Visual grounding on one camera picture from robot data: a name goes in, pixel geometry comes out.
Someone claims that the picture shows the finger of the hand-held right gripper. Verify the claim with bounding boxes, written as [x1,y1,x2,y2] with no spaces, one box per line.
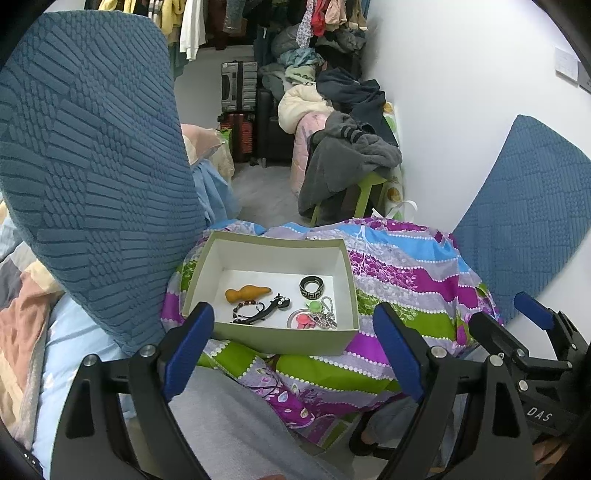
[468,313,573,377]
[513,292,589,352]

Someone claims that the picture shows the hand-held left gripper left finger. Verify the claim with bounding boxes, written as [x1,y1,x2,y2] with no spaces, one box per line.
[51,302,215,480]

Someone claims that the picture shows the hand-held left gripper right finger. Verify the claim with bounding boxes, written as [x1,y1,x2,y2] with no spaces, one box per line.
[372,302,536,480]

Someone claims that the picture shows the silver chain necklace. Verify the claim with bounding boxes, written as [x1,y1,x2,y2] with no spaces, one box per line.
[316,296,339,330]

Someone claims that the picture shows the jade pendant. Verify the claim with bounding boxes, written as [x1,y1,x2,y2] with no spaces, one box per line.
[231,294,291,325]

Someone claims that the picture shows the grey-green cardboard box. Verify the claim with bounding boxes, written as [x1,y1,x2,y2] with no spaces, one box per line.
[181,231,360,357]

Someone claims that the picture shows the dark patterned bangle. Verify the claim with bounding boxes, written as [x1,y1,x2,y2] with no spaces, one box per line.
[299,275,326,298]

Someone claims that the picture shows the colourful patterned cloth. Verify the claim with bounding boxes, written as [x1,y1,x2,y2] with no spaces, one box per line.
[159,217,502,446]

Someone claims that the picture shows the person's grey trouser leg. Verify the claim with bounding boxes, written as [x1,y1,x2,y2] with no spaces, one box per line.
[369,394,423,446]
[168,367,345,480]

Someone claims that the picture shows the orange gourd figurine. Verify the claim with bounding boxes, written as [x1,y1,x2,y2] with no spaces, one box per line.
[225,285,272,305]

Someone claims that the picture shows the blue textured cushion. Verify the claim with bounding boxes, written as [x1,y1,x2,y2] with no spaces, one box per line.
[0,10,206,356]
[450,114,591,324]

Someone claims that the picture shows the white plastic bag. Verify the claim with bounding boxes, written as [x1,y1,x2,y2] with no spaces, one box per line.
[372,200,419,224]

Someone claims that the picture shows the green chair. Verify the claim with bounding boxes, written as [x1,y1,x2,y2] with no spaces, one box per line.
[308,173,389,227]

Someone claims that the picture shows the light blue blanket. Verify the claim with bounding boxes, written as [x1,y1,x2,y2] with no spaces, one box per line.
[191,159,241,222]

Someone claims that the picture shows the fruit print cloth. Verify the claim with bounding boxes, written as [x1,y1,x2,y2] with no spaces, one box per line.
[379,104,404,217]

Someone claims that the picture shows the patchwork blanket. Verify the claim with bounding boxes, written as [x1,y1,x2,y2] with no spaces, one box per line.
[0,203,63,444]

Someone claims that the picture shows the grey hoodie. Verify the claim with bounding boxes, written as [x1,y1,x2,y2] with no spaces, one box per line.
[298,111,403,217]

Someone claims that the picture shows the beige pink pillow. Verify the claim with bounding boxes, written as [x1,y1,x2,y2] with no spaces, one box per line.
[181,124,235,181]

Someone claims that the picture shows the pink quilt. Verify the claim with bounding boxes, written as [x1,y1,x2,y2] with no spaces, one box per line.
[291,113,331,197]

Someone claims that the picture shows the black suitcase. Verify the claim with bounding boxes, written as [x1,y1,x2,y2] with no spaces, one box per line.
[255,88,296,167]

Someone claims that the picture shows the dark navy jacket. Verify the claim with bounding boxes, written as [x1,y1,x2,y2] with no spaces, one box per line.
[316,67,386,134]

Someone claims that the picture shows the cream padded jacket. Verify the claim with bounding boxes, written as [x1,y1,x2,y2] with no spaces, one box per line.
[278,85,333,134]

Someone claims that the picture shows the silver suitcase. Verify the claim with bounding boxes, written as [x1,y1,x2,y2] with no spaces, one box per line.
[221,60,258,114]

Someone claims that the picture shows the pile of mixed clothes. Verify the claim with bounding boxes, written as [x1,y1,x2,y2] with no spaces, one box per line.
[259,23,365,88]

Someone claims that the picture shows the row of hanging clothes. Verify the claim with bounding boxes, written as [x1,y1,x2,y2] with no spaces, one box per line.
[99,0,370,61]

